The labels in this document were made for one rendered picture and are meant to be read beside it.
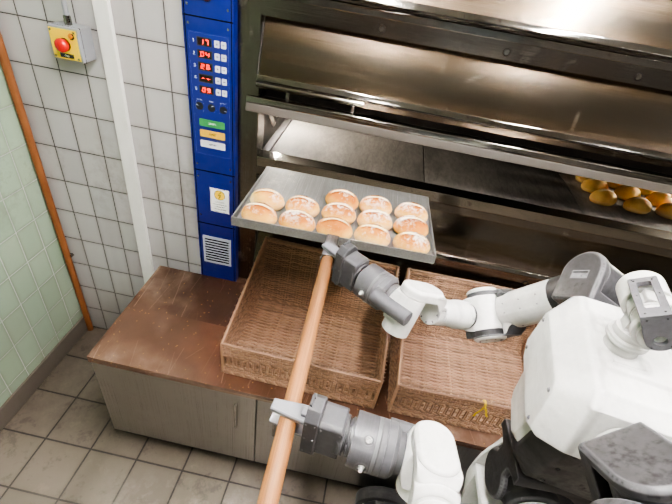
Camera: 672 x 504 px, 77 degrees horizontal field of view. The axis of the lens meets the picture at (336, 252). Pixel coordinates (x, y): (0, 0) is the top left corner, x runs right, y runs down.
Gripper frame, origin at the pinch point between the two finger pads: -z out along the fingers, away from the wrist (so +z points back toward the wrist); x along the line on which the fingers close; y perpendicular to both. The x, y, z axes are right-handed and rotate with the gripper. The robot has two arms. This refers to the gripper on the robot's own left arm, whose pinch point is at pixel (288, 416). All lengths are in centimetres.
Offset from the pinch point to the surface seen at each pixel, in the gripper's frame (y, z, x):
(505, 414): 54, 58, 52
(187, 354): 47, -52, 63
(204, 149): 88, -64, 3
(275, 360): 46, -18, 50
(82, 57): 80, -100, -22
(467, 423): 53, 49, 61
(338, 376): 48, 3, 50
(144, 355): 41, -65, 63
